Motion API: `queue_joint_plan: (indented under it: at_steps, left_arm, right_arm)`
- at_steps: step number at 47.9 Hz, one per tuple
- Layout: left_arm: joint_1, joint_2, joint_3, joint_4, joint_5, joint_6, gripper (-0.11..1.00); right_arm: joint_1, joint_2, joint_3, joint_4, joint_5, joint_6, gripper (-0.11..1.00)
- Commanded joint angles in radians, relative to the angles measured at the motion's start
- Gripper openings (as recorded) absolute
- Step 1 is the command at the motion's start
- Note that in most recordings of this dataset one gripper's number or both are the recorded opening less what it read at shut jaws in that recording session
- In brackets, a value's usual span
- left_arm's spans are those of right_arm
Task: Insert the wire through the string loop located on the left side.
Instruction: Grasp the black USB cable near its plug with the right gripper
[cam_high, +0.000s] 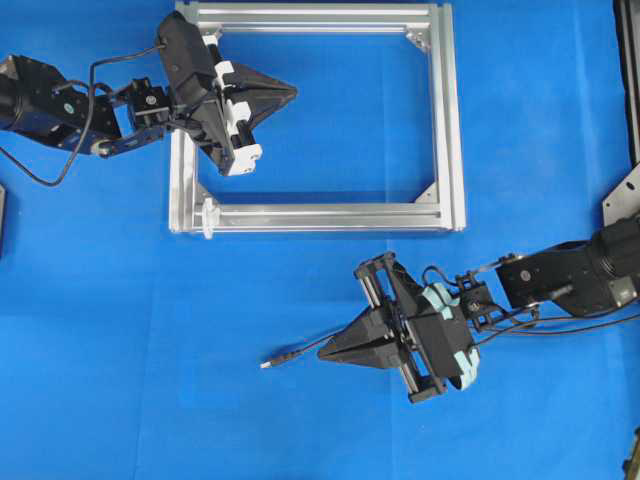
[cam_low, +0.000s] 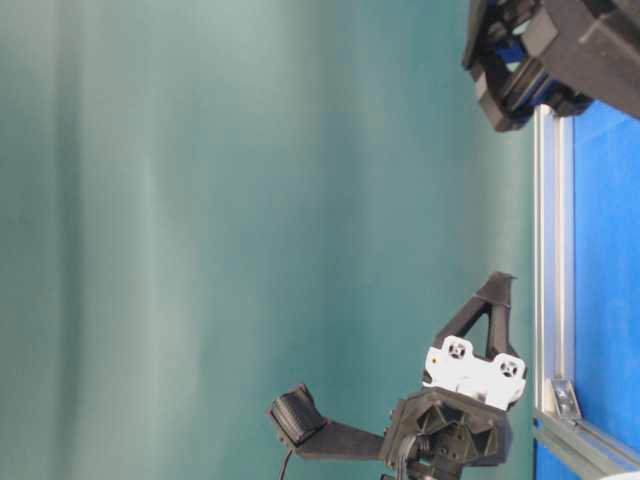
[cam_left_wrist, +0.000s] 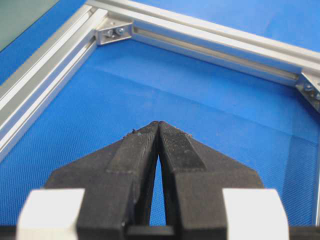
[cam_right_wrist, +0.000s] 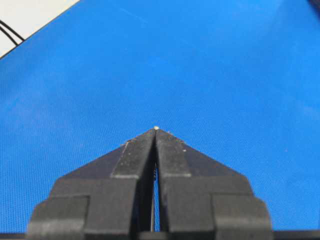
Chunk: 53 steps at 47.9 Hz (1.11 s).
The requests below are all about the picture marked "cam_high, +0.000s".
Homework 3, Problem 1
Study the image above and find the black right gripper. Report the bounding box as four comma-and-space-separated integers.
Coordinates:
317, 252, 447, 403

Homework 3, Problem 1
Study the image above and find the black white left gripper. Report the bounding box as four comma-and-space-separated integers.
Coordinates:
203, 34, 298, 176

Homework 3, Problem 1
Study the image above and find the black usb wire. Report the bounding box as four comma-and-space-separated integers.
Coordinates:
259, 322, 351, 370

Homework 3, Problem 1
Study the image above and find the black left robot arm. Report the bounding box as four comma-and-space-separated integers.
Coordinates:
1, 45, 298, 176

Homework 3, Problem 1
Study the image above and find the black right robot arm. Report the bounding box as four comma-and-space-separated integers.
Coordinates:
317, 215, 639, 403

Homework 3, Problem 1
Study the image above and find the black metal stand right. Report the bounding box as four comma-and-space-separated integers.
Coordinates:
601, 0, 639, 226

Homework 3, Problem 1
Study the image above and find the dark object left edge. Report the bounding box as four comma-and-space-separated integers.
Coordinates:
0, 184, 7, 257

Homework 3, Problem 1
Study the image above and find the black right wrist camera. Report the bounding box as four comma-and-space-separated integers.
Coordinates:
416, 282, 480, 390

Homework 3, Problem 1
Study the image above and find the aluminium extrusion frame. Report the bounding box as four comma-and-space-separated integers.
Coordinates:
168, 1, 467, 234

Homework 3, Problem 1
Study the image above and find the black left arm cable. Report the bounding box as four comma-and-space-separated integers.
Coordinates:
0, 43, 166, 189

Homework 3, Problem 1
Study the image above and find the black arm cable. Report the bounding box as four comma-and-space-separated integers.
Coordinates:
422, 264, 640, 346
0, 43, 166, 189

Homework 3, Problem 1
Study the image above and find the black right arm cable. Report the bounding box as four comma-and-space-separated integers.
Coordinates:
422, 264, 640, 346

